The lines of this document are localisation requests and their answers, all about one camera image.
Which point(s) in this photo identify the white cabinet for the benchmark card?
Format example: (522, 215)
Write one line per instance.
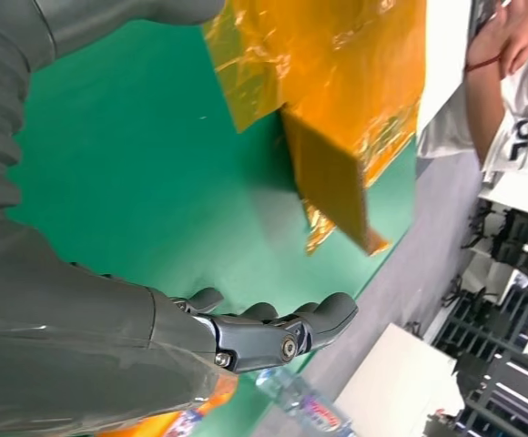
(391, 386)

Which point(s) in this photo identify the black metal rack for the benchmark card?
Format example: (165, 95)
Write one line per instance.
(469, 362)

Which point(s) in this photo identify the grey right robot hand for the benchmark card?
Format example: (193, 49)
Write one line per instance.
(63, 350)

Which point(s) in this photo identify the yellow film covered sheet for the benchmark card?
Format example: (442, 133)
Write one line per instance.
(337, 60)

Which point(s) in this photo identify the white side table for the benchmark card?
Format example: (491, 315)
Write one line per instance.
(441, 60)

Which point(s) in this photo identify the clear water bottle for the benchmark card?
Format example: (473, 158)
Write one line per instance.
(305, 404)

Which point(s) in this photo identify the orange detergent bottle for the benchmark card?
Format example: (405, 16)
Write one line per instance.
(155, 425)

